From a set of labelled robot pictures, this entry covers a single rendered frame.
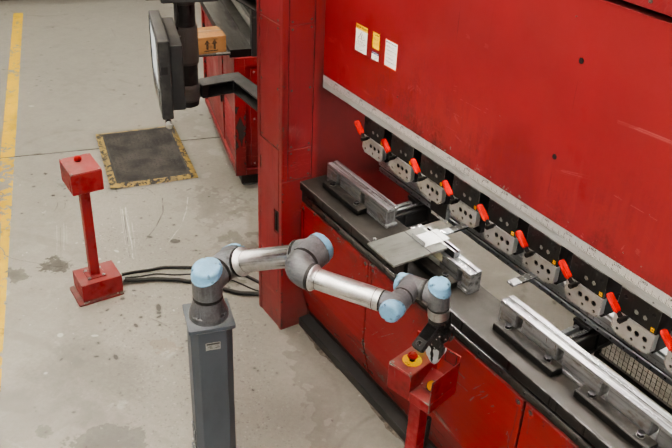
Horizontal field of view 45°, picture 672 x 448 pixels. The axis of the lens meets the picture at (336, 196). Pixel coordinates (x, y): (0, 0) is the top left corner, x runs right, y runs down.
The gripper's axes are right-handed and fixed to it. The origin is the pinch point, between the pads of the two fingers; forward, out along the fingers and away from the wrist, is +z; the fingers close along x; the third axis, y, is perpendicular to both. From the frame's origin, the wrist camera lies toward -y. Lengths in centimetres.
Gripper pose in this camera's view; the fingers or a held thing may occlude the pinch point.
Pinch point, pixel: (432, 362)
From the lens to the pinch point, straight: 295.8
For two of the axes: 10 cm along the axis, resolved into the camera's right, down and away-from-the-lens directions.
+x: -7.0, -3.7, 6.0
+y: 7.1, -4.1, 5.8
